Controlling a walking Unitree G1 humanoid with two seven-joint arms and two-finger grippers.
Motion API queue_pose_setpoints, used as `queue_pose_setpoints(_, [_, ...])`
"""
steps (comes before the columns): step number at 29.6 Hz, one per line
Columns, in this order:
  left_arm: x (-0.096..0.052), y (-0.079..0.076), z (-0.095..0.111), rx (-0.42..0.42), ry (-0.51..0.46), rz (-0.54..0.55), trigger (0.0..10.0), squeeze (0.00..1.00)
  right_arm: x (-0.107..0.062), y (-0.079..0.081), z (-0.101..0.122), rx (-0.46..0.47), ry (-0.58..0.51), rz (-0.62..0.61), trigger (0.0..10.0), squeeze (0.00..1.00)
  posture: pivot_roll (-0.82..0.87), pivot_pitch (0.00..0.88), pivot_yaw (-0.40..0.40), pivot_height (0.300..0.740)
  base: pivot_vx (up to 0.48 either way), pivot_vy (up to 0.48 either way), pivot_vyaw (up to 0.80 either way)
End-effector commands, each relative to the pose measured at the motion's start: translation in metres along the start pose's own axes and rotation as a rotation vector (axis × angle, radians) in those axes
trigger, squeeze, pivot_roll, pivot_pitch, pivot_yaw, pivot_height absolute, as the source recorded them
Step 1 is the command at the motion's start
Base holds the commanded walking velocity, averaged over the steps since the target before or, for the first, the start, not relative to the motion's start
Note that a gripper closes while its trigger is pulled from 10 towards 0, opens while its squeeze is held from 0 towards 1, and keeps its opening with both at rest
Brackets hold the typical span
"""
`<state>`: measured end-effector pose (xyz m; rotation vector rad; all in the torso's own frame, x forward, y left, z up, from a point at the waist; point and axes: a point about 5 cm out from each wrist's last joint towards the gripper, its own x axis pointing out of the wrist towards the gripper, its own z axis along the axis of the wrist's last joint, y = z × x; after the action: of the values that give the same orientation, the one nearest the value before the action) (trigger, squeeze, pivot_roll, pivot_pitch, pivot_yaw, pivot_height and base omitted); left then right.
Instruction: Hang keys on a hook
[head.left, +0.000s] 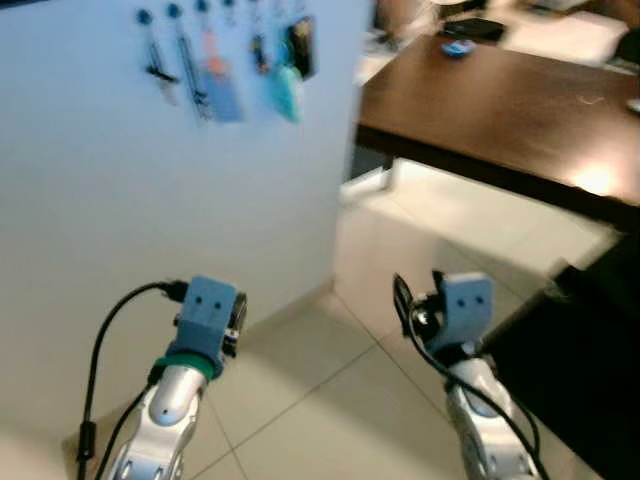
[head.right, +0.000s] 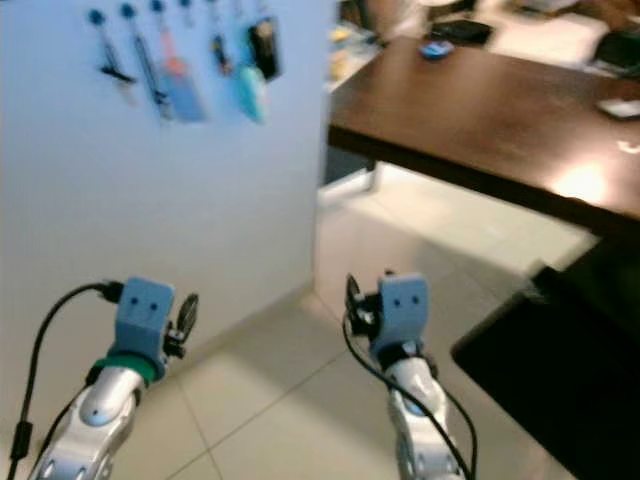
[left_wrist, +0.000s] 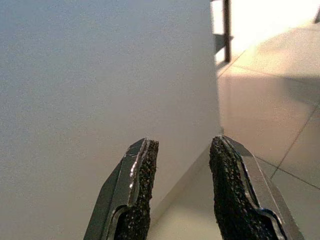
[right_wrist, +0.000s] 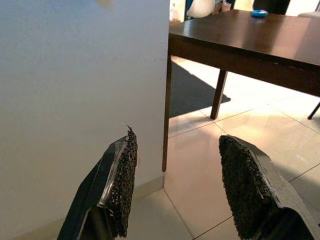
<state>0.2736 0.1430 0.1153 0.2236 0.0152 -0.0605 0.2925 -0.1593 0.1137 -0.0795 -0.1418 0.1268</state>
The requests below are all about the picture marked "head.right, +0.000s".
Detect small blue timer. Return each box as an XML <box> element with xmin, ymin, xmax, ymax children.
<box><xmin>420</xmin><ymin>41</ymin><xmax>453</xmax><ymax>60</ymax></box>

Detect teal plush keychain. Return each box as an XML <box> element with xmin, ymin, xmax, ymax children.
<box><xmin>235</xmin><ymin>62</ymin><xmax>269</xmax><ymax>123</ymax></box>

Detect black key fob bunch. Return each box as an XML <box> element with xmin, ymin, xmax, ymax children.
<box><xmin>210</xmin><ymin>20</ymin><xmax>233</xmax><ymax>76</ymax></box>

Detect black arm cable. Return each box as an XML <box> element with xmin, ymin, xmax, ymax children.
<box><xmin>8</xmin><ymin>282</ymin><xmax>123</xmax><ymax>480</ymax></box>
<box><xmin>343</xmin><ymin>310</ymin><xmax>479</xmax><ymax>480</ymax></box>

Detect dark brown wooden table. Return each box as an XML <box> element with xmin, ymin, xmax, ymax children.
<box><xmin>327</xmin><ymin>35</ymin><xmax>640</xmax><ymax>241</ymax></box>

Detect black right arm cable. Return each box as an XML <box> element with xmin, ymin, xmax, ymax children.
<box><xmin>343</xmin><ymin>310</ymin><xmax>479</xmax><ymax>480</ymax></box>

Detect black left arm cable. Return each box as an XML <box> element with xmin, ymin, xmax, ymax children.
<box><xmin>8</xmin><ymin>282</ymin><xmax>123</xmax><ymax>480</ymax></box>

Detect black strap keychain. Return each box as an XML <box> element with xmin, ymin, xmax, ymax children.
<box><xmin>97</xmin><ymin>30</ymin><xmax>133</xmax><ymax>106</ymax></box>

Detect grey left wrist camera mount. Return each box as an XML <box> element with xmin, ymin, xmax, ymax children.
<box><xmin>112</xmin><ymin>277</ymin><xmax>179</xmax><ymax>366</ymax></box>

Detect black bag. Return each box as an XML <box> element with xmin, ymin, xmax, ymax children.
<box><xmin>427</xmin><ymin>18</ymin><xmax>494</xmax><ymax>46</ymax></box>

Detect black lanyard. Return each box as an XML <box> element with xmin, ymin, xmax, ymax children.
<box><xmin>130</xmin><ymin>30</ymin><xmax>169</xmax><ymax>121</ymax></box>

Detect black chair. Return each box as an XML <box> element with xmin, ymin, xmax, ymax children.
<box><xmin>590</xmin><ymin>30</ymin><xmax>640</xmax><ymax>76</ymax></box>

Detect black card holder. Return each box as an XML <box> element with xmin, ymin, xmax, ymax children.
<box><xmin>250</xmin><ymin>18</ymin><xmax>283</xmax><ymax>81</ymax></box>

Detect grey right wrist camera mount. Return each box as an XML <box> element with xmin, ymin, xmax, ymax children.
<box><xmin>375</xmin><ymin>273</ymin><xmax>431</xmax><ymax>346</ymax></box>

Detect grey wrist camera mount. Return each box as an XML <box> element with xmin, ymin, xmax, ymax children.
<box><xmin>375</xmin><ymin>273</ymin><xmax>431</xmax><ymax>346</ymax></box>
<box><xmin>112</xmin><ymin>277</ymin><xmax>179</xmax><ymax>366</ymax></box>

